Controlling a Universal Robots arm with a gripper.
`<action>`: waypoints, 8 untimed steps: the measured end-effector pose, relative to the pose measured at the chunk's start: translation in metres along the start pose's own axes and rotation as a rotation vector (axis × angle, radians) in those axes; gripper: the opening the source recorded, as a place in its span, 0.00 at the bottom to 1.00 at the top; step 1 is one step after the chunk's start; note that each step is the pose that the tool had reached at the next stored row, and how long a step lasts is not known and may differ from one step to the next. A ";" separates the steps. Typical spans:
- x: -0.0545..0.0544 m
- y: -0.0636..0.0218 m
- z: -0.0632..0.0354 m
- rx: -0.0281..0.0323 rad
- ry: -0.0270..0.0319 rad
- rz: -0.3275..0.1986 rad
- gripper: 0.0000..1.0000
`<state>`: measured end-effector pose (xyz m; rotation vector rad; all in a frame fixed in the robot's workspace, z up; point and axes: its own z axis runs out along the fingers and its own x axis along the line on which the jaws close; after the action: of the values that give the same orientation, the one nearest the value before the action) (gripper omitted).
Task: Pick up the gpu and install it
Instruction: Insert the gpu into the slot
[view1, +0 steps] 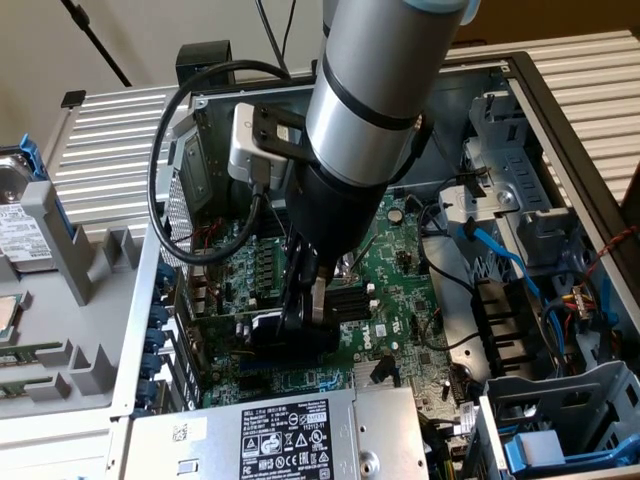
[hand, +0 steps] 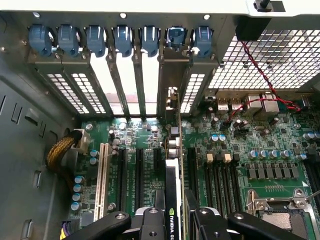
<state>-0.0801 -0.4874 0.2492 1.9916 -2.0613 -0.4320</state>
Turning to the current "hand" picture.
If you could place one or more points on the long black expansion slot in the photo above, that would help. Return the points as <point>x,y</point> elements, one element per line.
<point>139,177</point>
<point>193,172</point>
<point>122,180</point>

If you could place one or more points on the thin metal locking lever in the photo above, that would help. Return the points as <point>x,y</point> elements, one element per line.
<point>313,194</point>

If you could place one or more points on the black RAM slot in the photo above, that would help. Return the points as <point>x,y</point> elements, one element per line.
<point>227,172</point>
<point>209,172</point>
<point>235,172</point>
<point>312,165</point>
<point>218,172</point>

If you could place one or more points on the perforated metal slot cover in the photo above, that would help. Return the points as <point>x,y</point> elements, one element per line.
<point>89,92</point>
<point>192,92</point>
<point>67,92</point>

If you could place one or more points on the metal CPU socket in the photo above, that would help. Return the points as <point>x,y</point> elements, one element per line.
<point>277,222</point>

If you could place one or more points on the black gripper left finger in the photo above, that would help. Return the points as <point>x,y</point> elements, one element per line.
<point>152,225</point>

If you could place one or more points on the short black expansion slot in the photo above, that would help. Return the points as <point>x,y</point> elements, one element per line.
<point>157,160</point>

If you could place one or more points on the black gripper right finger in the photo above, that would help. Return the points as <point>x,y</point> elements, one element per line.
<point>207,225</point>

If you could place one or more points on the white expansion slot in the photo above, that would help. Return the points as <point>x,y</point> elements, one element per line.
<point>101,182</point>

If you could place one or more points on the gray metal PC case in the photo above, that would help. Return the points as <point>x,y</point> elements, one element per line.
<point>25,150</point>

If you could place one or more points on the black intrusion switch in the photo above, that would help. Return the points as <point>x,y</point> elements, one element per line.
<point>252,28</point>

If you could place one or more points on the green Dell motherboard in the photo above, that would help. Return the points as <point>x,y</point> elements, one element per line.
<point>147,140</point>

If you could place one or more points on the blue card retention clip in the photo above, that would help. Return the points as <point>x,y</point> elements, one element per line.
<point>122,41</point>
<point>96,41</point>
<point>150,41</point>
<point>203,41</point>
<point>40,40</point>
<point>68,40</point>

